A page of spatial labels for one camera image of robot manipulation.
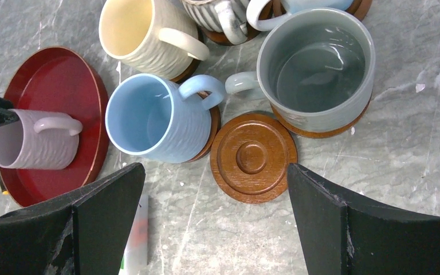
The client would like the light blue ceramic mug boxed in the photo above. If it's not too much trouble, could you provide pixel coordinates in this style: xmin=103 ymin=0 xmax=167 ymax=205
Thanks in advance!
xmin=105 ymin=73 xmax=227 ymax=163

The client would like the dark red round tray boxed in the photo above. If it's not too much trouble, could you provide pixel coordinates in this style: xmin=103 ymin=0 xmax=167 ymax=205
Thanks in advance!
xmin=0 ymin=46 xmax=109 ymax=207

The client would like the grey ribbed ceramic cup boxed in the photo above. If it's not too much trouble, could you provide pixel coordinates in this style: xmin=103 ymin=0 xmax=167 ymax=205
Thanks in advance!
xmin=181 ymin=0 xmax=249 ymax=45

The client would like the mauve ceramic mug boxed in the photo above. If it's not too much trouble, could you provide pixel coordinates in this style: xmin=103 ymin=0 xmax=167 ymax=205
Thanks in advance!
xmin=0 ymin=109 xmax=83 ymax=170

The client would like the brown wooden coaster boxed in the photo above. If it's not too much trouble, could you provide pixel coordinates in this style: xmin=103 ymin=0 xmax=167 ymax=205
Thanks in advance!
xmin=171 ymin=58 xmax=201 ymax=84
xmin=272 ymin=0 xmax=372 ymax=21
xmin=188 ymin=106 xmax=221 ymax=162
xmin=270 ymin=96 xmax=372 ymax=139
xmin=200 ymin=1 xmax=279 ymax=46
xmin=210 ymin=113 xmax=298 ymax=203

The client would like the grey-green ceramic mug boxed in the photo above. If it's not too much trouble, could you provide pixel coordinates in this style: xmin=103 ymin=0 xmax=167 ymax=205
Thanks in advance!
xmin=225 ymin=7 xmax=376 ymax=138

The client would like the green label plastic box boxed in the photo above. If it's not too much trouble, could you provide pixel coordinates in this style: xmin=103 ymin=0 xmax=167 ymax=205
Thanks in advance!
xmin=119 ymin=194 xmax=149 ymax=274

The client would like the white ceramic mug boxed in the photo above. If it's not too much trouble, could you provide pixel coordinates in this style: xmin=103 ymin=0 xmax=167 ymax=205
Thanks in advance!
xmin=246 ymin=0 xmax=353 ymax=32

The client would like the cream ribbed ceramic mug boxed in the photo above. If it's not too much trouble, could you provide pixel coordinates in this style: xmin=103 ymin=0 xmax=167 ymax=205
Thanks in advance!
xmin=99 ymin=0 xmax=210 ymax=80

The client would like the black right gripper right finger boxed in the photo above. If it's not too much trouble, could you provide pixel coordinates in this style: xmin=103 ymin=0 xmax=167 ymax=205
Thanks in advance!
xmin=287 ymin=163 xmax=440 ymax=274

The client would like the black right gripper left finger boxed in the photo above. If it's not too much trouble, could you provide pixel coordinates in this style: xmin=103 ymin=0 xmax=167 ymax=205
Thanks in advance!
xmin=0 ymin=163 xmax=146 ymax=274

